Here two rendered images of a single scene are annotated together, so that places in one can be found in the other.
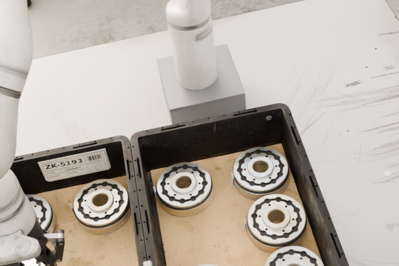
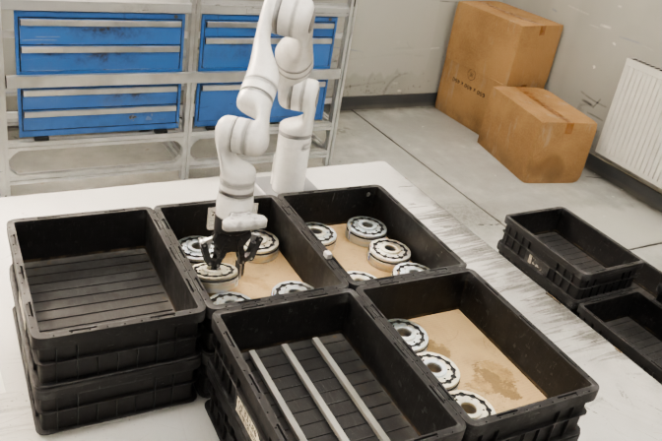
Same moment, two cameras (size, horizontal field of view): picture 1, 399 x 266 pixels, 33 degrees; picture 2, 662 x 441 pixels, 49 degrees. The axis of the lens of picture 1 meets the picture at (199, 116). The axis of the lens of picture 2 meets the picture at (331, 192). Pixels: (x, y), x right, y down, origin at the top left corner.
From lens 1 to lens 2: 0.97 m
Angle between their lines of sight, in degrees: 30
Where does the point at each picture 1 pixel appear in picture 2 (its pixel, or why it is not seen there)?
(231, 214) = (353, 254)
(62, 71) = (154, 194)
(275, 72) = not seen: hidden behind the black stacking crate
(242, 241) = (366, 267)
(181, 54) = (288, 161)
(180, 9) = (295, 123)
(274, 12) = (316, 170)
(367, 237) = not seen: hidden behind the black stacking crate
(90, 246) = (254, 270)
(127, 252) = (285, 272)
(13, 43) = (274, 69)
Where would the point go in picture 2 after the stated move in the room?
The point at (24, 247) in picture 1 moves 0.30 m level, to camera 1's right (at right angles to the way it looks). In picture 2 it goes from (258, 218) to (391, 208)
